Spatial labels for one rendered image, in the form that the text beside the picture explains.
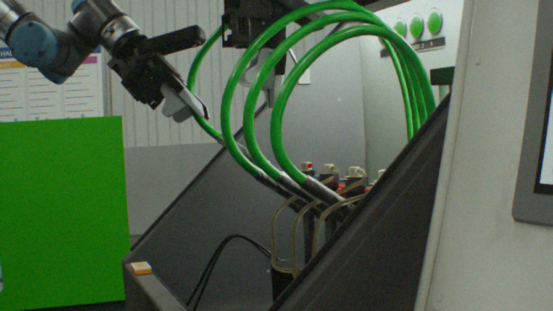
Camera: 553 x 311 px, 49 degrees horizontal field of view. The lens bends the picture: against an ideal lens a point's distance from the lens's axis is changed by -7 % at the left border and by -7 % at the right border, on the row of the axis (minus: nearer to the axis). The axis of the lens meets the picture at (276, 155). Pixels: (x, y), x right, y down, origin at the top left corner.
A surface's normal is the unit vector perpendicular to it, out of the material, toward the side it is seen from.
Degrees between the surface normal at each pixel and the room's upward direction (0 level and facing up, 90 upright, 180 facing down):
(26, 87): 90
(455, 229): 76
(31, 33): 90
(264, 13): 90
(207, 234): 90
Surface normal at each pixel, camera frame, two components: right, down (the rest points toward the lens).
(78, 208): 0.37, 0.03
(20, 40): -0.05, 0.06
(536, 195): -0.91, -0.18
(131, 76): -0.25, -0.16
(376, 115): -0.93, 0.07
